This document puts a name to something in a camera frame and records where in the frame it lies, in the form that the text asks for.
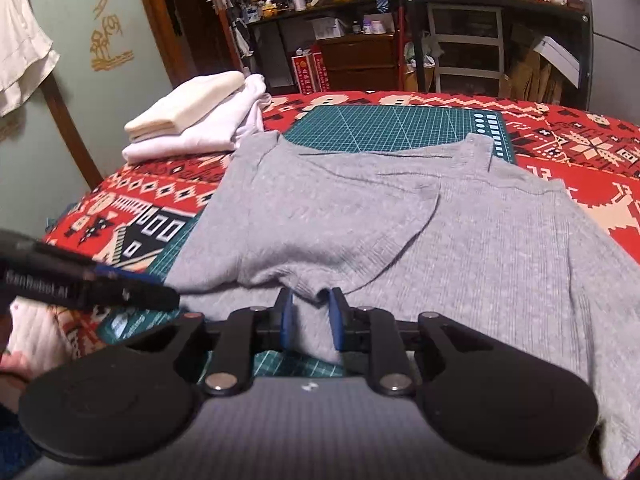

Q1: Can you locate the folded cream cloth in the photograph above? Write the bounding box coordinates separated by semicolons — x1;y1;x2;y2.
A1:
124;70;246;142

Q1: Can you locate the green cutting mat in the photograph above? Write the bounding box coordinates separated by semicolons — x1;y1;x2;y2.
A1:
97;104;517;393

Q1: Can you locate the person's left hand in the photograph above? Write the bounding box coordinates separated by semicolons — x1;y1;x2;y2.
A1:
0;350;35;397

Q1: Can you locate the stack of flattened cardboard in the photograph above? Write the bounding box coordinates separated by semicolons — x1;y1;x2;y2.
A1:
500;25;568;107

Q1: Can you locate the folded white shirt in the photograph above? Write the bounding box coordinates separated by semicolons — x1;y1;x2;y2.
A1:
121;74;273;165

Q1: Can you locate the gold wall decal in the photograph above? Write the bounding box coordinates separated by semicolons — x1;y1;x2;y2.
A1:
80;0;135;72

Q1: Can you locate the red printed box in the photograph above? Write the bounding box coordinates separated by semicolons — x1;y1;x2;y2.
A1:
291;50;316;95
309;47;331;93

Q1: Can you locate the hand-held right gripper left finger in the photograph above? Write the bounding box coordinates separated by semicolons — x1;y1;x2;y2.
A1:
125;289;295;395

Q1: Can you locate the wooden door frame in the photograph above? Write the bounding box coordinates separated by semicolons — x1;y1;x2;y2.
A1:
129;0;243;88

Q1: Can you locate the small white carton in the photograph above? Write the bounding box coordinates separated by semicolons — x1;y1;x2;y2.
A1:
311;16;349;41

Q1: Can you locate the wooden drawer chest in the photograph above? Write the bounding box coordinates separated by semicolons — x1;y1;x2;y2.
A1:
317;34;402;92

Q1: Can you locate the red patterned blanket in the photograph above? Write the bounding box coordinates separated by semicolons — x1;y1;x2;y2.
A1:
42;90;640;351

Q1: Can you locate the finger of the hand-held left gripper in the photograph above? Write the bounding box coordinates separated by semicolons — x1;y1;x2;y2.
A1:
95;265;182;311

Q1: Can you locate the white hanging garment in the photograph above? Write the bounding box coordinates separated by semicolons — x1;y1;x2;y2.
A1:
0;0;62;118

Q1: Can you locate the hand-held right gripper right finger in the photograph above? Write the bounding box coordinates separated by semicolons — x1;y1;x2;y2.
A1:
327;288;493;394

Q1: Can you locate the grey knit polo shirt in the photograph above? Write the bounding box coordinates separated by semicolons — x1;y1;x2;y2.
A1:
165;130;640;478

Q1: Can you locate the white cardboard box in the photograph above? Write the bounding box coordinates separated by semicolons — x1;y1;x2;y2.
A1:
531;35;582;89

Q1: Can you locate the silver refrigerator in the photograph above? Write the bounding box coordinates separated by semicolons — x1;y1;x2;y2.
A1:
582;0;640;127

